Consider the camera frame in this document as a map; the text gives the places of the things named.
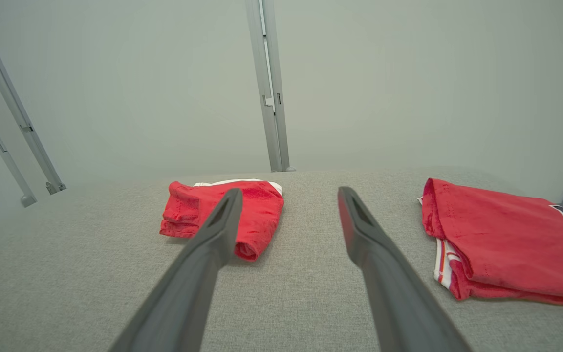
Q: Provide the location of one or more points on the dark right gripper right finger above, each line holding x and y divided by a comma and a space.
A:
403, 303

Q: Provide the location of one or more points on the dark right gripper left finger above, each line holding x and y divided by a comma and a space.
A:
179, 303

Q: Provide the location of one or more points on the small red white-trimmed garment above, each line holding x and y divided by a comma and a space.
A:
257, 220

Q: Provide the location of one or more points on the red jersey with black print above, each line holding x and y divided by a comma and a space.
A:
496, 234

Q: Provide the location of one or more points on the grey post with bracket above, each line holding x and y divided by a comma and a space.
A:
275, 137

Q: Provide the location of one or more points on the grey post with hinge foot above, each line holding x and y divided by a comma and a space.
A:
11, 98

